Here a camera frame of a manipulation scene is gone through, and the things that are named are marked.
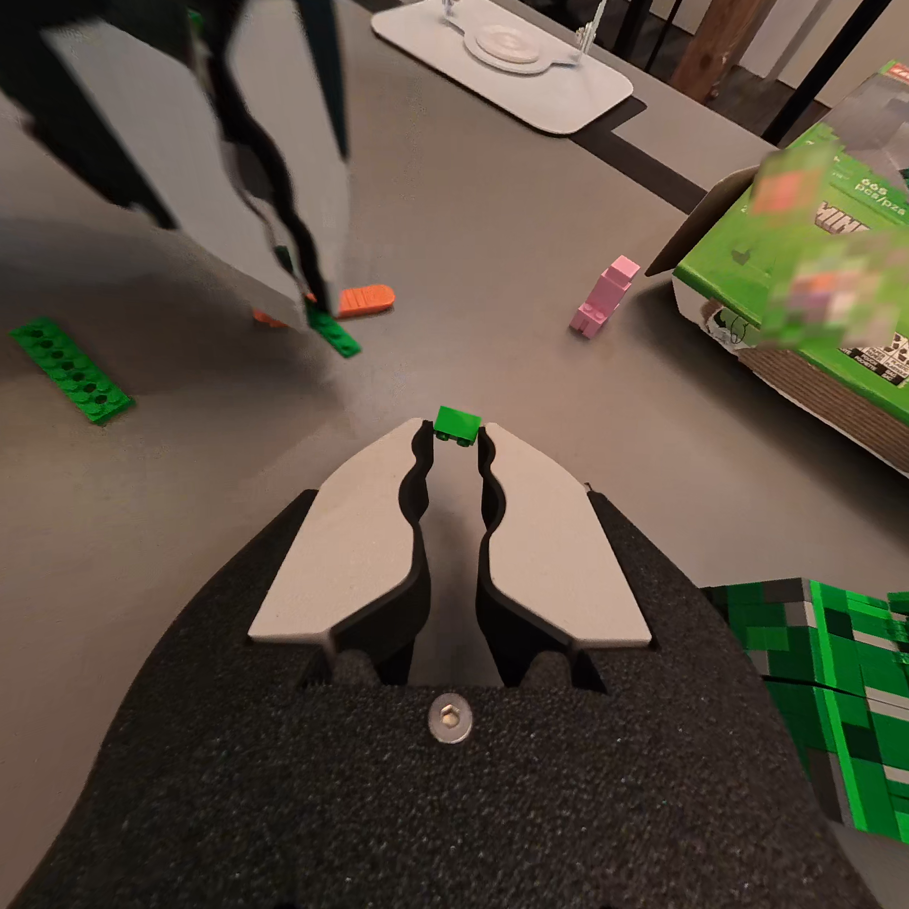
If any wooden post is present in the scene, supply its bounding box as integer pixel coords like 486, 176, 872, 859
669, 0, 744, 105

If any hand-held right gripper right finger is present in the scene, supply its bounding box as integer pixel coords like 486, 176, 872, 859
477, 421, 653, 649

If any green lego box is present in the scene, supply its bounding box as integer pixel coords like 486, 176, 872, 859
645, 60, 909, 474

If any white rounded mat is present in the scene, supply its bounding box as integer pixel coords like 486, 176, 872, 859
371, 0, 634, 136

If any narrow green lego plate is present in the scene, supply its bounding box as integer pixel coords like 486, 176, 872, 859
273, 245, 362, 359

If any orange brick separator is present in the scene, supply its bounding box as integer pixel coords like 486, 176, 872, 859
253, 284, 396, 330

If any small bright green lego brick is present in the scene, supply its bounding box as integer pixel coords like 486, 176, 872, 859
433, 405, 484, 449

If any pink lego pig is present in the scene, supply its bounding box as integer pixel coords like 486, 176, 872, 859
568, 256, 642, 340

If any black metal pole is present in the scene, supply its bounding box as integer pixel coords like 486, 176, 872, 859
762, 0, 879, 145

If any green pixelated lego model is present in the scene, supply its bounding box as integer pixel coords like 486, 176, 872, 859
702, 579, 909, 834

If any wide green lego plate with holes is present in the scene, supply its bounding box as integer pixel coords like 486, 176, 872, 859
9, 316, 136, 426

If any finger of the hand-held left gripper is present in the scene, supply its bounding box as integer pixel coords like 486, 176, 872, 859
213, 0, 351, 314
43, 18, 318, 330

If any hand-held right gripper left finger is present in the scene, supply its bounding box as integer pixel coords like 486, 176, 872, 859
247, 418, 435, 649

